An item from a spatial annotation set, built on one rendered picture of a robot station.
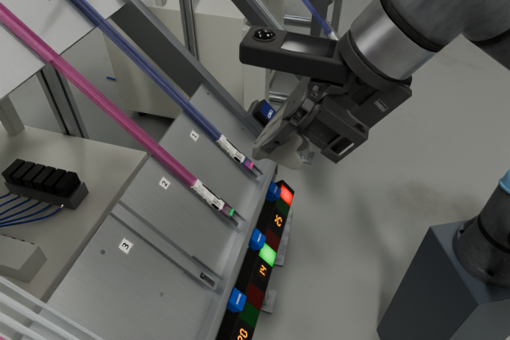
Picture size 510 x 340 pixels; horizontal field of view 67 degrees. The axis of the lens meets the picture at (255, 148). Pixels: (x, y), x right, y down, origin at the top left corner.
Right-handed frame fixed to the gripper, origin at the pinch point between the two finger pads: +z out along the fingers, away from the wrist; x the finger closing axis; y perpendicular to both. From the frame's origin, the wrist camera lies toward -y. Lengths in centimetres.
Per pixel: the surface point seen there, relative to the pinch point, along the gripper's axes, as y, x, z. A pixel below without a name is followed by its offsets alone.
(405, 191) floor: 82, 85, 55
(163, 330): 2.6, -20.0, 15.7
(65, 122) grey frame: -33, 21, 49
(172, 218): -3.3, -6.9, 14.1
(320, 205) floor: 54, 68, 73
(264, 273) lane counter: 15.5, -3.3, 20.1
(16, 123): -43, 18, 57
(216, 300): 7.8, -13.3, 15.8
